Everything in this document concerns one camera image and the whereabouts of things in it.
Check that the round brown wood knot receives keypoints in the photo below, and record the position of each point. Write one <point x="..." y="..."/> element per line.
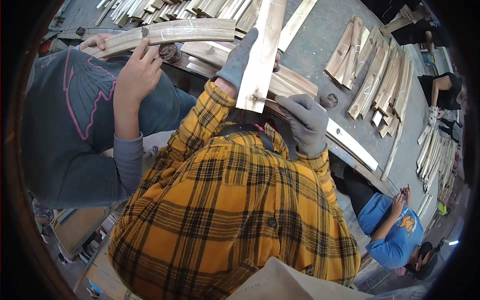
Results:
<point x="329" y="100"/>
<point x="169" y="52"/>

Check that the cardboard box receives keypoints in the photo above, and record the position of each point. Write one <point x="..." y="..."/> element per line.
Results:
<point x="80" y="228"/>

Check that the pale straight wood plank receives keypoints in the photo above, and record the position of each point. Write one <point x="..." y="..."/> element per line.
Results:
<point x="262" y="56"/>

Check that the person's body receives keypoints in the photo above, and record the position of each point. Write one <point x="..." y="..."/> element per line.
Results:
<point x="225" y="225"/>

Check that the narrow pale wood plank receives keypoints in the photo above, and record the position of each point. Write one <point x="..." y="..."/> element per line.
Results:
<point x="296" y="24"/>

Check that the brown wood board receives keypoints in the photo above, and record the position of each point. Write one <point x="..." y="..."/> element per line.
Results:
<point x="107" y="277"/>

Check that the pile of wood strips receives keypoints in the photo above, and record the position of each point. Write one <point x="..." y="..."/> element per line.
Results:
<point x="176" y="9"/>

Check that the long white curved wood strip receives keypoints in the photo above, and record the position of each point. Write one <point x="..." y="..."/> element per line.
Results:
<point x="352" y="144"/>

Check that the group of brown wood slats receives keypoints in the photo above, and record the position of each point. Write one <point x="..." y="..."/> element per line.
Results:
<point x="375" y="75"/>

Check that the green round object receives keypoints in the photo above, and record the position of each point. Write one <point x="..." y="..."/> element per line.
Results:
<point x="442" y="209"/>

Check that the stack of curved wood pieces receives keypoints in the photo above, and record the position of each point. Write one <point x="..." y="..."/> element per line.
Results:
<point x="292" y="84"/>

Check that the curved wood piece with marks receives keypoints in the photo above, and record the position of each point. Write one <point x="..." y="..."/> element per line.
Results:
<point x="176" y="33"/>

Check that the person's left hand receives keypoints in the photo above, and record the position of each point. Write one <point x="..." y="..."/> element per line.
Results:
<point x="236" y="62"/>

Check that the person's right hand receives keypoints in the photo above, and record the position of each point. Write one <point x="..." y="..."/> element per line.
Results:
<point x="307" y="123"/>

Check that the long thin wood strip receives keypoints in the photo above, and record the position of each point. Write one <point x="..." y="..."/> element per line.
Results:
<point x="392" y="152"/>

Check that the row of pale wood slats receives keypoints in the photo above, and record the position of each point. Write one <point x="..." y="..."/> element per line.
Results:
<point x="437" y="161"/>

